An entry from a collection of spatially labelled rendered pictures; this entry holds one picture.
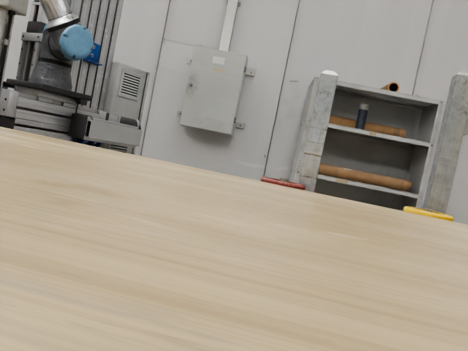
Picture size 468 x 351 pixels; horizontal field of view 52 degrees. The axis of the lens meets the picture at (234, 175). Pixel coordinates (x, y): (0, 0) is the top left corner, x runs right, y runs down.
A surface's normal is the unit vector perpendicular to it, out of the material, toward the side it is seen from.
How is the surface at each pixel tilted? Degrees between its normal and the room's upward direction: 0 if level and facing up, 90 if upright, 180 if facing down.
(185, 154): 90
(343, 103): 90
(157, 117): 90
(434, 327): 0
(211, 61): 90
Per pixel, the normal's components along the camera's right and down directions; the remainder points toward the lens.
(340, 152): -0.06, 0.04
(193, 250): 0.20, -0.98
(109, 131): 0.82, 0.19
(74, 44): 0.67, 0.28
